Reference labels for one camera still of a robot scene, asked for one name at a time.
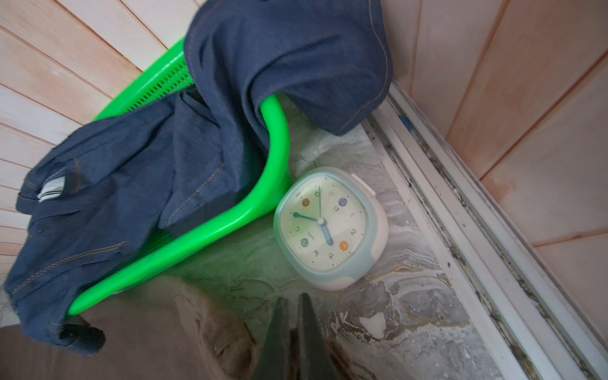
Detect green plastic basket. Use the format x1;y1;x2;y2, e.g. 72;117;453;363
67;41;291;317

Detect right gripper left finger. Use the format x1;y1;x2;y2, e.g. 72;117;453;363
251;297;291;380

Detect dark blue denim jeans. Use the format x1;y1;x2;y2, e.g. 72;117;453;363
5;1;393;355

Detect brown trousers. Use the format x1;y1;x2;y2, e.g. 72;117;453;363
1;277;356;379

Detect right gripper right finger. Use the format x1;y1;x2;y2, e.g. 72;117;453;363
297;293;337;380

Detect white round clock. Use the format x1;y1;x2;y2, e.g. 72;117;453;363
273;167;389;291

